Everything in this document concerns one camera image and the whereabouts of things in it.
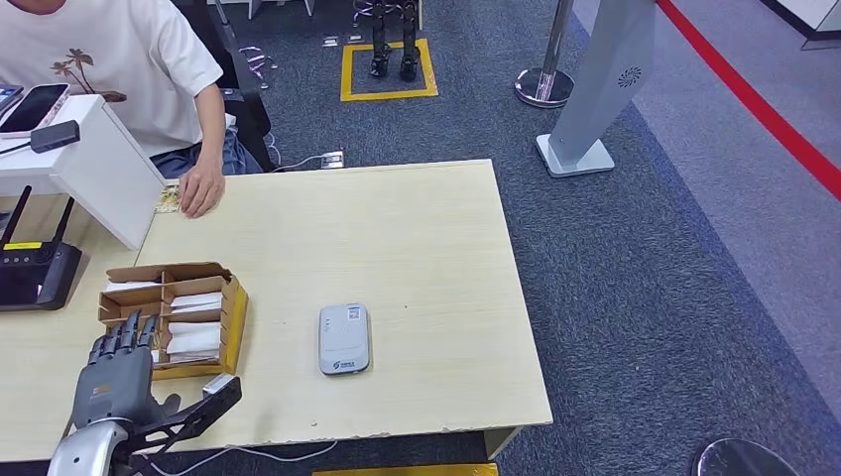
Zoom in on grey card reader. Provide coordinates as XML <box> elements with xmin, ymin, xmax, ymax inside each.
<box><xmin>318</xmin><ymin>302</ymin><xmax>373</xmax><ymax>377</ymax></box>

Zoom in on long white cable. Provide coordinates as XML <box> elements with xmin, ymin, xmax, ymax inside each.
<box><xmin>147</xmin><ymin>439</ymin><xmax>339</xmax><ymax>476</ymax></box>

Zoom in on black power bank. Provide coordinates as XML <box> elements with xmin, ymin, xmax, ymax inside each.
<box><xmin>30</xmin><ymin>120</ymin><xmax>82</xmax><ymax>155</ymax></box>

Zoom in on smartphone with pink case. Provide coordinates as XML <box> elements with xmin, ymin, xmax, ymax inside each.
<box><xmin>0</xmin><ymin>83</ymin><xmax>72</xmax><ymax>139</ymax></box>

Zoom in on yellow floor tape square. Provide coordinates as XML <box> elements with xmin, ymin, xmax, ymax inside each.
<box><xmin>311</xmin><ymin>462</ymin><xmax>499</xmax><ymax>476</ymax></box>
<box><xmin>340</xmin><ymin>38</ymin><xmax>439</xmax><ymax>103</ymax></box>

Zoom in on white floor cable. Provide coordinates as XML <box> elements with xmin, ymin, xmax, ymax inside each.
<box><xmin>266</xmin><ymin>131</ymin><xmax>326</xmax><ymax>174</ymax></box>

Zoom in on white desktop shelf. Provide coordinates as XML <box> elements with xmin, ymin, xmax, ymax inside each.
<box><xmin>0</xmin><ymin>94</ymin><xmax>169</xmax><ymax>251</ymax></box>

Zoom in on black office chair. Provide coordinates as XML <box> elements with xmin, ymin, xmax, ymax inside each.
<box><xmin>167</xmin><ymin>0</ymin><xmax>274</xmax><ymax>174</ymax></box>

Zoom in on patterned ID card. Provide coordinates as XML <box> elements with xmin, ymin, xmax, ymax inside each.
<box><xmin>155</xmin><ymin>183</ymin><xmax>181</xmax><ymax>215</ymax></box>

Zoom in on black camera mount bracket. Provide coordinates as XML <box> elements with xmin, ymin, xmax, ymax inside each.
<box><xmin>118</xmin><ymin>377</ymin><xmax>243</xmax><ymax>456</ymax></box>

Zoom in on black controller with antennas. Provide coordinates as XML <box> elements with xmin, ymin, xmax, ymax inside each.
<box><xmin>0</xmin><ymin>185</ymin><xmax>84</xmax><ymax>312</ymax></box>

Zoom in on pale desk leg panel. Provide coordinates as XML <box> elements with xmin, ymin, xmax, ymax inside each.
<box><xmin>484</xmin><ymin>426</ymin><xmax>524</xmax><ymax>461</ymax></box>

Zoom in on cardboard organiser box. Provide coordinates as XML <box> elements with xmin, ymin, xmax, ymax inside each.
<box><xmin>96</xmin><ymin>261</ymin><xmax>250</xmax><ymax>386</ymax></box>

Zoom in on white table frame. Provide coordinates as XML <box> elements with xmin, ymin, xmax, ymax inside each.
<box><xmin>208</xmin><ymin>0</ymin><xmax>315</xmax><ymax>21</ymax></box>

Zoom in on white cabinet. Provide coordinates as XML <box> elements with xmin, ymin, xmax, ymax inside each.
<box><xmin>759</xmin><ymin>0</ymin><xmax>841</xmax><ymax>53</ymax></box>

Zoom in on grey kiosk stand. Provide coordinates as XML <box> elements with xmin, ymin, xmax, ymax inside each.
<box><xmin>535</xmin><ymin>0</ymin><xmax>659</xmax><ymax>179</ymax></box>

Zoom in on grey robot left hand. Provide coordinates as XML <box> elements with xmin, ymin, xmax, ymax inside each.
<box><xmin>70</xmin><ymin>310</ymin><xmax>181</xmax><ymax>431</ymax></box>

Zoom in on black humanoid robot legs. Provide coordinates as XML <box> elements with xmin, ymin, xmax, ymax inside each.
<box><xmin>369</xmin><ymin>0</ymin><xmax>421</xmax><ymax>83</ymax></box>

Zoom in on chrome stanchion post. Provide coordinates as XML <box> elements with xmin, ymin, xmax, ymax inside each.
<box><xmin>514</xmin><ymin>0</ymin><xmax>577</xmax><ymax>110</ymax></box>

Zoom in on person's left hand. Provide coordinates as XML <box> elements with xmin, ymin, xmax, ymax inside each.
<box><xmin>179</xmin><ymin>157</ymin><xmax>227</xmax><ymax>220</ymax></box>

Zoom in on person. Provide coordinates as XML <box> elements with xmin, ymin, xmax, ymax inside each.
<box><xmin>0</xmin><ymin>0</ymin><xmax>264</xmax><ymax>179</ymax></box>

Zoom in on chrome stanchion base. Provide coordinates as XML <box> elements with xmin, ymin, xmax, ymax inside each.
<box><xmin>690</xmin><ymin>437</ymin><xmax>801</xmax><ymax>476</ymax></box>

